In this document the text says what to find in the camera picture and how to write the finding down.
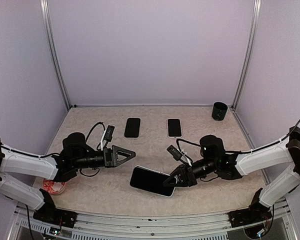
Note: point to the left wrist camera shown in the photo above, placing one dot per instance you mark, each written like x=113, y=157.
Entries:
x=106, y=137

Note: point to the left aluminium frame post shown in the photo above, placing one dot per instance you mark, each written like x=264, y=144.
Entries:
x=53, y=53

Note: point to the black phone case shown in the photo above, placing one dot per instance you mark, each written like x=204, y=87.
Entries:
x=132, y=128

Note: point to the pink phone case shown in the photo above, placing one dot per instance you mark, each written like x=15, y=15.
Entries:
x=174, y=128

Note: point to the aluminium frame post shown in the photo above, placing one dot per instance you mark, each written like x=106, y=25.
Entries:
x=248, y=53
x=53, y=53

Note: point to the light blue phone case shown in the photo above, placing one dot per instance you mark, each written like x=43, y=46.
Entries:
x=152, y=182

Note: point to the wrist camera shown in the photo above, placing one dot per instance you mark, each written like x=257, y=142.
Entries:
x=179, y=156
x=106, y=137

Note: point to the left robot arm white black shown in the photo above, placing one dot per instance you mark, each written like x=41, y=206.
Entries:
x=16, y=161

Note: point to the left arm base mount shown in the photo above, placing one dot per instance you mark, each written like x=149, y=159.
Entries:
x=60, y=217

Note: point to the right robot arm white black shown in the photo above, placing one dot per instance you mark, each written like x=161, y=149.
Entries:
x=283, y=150

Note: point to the right aluminium frame post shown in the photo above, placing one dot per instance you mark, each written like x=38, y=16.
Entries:
x=248, y=53

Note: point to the dark green cup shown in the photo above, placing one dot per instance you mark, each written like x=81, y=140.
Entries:
x=219, y=111

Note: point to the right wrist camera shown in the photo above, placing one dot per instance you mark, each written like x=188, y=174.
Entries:
x=179, y=156

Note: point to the front aluminium rail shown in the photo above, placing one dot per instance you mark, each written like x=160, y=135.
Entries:
x=97, y=226

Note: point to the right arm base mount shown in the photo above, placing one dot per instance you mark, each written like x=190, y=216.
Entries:
x=242, y=217

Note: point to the red white patterned dish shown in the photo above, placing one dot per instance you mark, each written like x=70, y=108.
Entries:
x=53, y=188

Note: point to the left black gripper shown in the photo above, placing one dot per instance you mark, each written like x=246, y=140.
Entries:
x=110, y=158

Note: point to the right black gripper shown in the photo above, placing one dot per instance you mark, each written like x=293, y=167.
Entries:
x=187, y=176

